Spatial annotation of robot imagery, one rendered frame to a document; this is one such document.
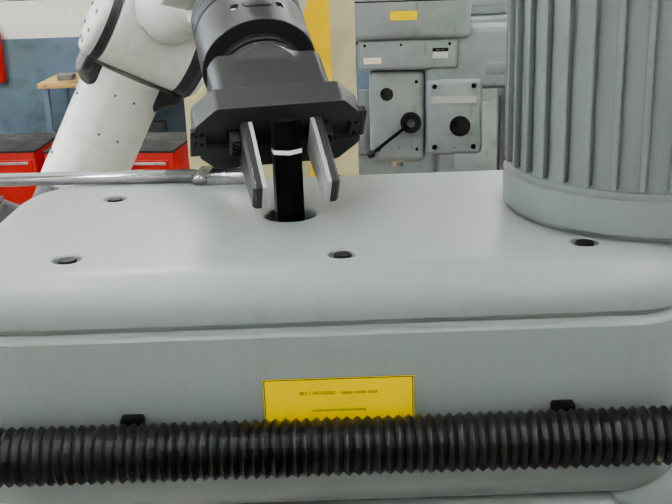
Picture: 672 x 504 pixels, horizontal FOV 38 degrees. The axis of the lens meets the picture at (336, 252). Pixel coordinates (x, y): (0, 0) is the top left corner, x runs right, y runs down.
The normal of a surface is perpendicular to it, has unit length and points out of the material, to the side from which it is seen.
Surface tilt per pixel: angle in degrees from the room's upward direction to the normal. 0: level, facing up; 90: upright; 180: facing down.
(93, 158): 93
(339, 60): 90
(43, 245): 0
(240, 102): 30
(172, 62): 103
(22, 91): 90
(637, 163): 90
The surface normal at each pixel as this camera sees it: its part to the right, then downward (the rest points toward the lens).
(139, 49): 0.21, 0.54
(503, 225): -0.04, -0.95
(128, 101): 0.33, 0.33
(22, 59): 0.01, 0.31
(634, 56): -0.42, 0.29
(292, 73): 0.09, -0.67
